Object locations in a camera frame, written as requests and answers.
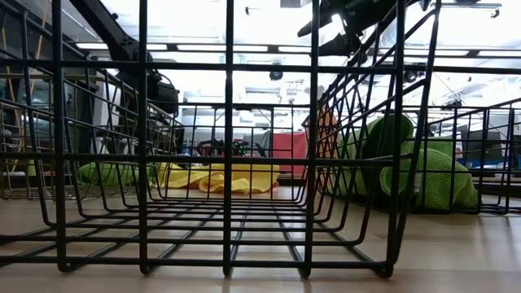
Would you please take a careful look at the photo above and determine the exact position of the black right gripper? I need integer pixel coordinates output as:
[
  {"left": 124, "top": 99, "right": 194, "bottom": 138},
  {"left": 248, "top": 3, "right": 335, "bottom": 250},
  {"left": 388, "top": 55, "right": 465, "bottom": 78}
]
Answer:
[{"left": 296, "top": 0, "right": 398, "bottom": 58}]

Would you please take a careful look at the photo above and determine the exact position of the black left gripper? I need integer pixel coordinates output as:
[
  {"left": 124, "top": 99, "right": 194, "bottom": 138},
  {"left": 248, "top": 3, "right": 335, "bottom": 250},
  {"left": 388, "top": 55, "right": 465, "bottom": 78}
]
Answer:
[{"left": 146, "top": 72, "right": 181, "bottom": 118}]

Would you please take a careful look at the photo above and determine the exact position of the green microfiber towel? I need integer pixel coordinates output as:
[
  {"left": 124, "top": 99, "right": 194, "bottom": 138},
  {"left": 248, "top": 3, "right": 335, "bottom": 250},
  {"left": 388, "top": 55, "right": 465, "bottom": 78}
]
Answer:
[
  {"left": 337, "top": 115, "right": 479, "bottom": 212},
  {"left": 79, "top": 162, "right": 140, "bottom": 186}
]

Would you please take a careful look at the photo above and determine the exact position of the yellow microfiber towel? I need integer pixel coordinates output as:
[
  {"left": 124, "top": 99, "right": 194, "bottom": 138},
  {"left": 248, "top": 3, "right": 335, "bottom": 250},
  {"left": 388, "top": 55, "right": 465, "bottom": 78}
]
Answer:
[{"left": 156, "top": 162, "right": 281, "bottom": 195}]

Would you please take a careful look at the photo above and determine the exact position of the orange liquid spray bottle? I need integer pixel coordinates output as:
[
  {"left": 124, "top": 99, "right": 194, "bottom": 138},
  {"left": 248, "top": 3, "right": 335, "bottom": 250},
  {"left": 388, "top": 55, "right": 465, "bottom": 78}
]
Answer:
[{"left": 316, "top": 108, "right": 339, "bottom": 164}]

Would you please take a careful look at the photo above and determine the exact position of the red panel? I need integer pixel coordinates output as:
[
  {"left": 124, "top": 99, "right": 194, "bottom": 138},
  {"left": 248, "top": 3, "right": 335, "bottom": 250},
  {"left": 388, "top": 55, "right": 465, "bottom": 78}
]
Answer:
[{"left": 271, "top": 131, "right": 309, "bottom": 177}]

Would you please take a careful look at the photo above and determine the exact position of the dark computer monitor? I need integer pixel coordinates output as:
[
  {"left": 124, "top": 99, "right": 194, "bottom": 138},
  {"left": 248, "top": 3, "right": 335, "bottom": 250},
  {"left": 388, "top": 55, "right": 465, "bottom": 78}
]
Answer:
[{"left": 459, "top": 129, "right": 504, "bottom": 160}]

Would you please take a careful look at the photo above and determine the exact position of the black wire basket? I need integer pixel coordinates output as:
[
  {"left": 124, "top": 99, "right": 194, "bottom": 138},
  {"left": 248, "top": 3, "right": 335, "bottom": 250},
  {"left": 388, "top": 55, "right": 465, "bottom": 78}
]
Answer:
[
  {"left": 301, "top": 64, "right": 521, "bottom": 216},
  {"left": 0, "top": 71, "right": 185, "bottom": 201},
  {"left": 0, "top": 0, "right": 443, "bottom": 280}
]

